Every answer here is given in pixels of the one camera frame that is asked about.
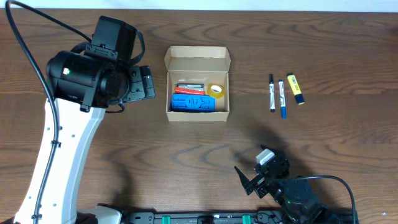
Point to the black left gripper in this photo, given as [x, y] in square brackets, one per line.
[142, 87]

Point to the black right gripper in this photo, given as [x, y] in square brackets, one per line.
[260, 185]

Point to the brown cardboard box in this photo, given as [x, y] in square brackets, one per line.
[207, 65]

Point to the yellow tape roll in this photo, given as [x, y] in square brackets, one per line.
[215, 90]

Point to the black whiteboard marker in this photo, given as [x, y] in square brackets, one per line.
[271, 93]

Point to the blue whiteboard marker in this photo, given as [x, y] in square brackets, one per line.
[282, 99]

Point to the yellow highlighter pen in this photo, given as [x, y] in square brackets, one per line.
[295, 88]

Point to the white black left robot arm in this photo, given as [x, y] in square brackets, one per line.
[83, 82]

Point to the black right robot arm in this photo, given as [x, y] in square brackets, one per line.
[296, 197]

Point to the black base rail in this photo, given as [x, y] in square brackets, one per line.
[266, 217]

